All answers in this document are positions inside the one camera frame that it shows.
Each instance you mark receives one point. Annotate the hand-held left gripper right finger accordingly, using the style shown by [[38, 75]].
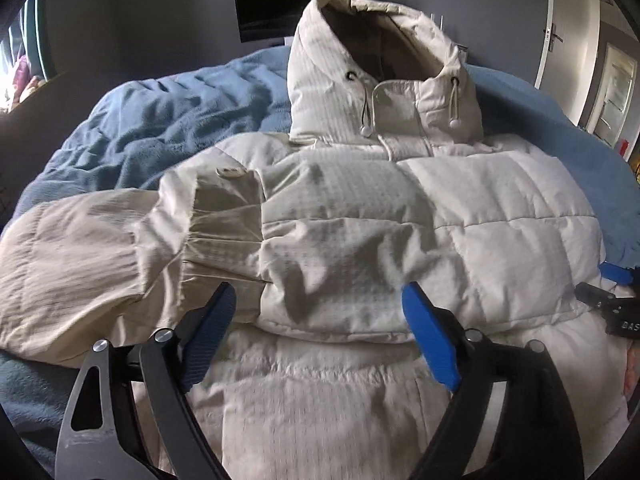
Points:
[[430, 330]]

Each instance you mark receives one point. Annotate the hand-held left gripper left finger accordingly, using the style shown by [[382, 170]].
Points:
[[216, 319]]

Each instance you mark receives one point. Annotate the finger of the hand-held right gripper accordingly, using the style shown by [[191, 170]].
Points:
[[616, 272], [595, 296]]

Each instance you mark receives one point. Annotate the cream hooded puffer jacket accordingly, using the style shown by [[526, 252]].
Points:
[[350, 220]]

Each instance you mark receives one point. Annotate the small red object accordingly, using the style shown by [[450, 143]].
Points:
[[623, 149]]

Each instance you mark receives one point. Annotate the glass panel door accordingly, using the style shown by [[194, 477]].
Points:
[[612, 85]]

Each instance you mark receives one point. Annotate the blue fleece blanket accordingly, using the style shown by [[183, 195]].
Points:
[[165, 125]]

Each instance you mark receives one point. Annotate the white door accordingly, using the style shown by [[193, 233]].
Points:
[[550, 20]]

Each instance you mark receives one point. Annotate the small white box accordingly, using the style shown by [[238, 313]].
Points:
[[288, 42]]

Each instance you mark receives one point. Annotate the window with curtain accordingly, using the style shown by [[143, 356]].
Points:
[[22, 60]]

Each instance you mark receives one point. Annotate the black wall television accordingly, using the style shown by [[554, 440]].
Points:
[[280, 7]]

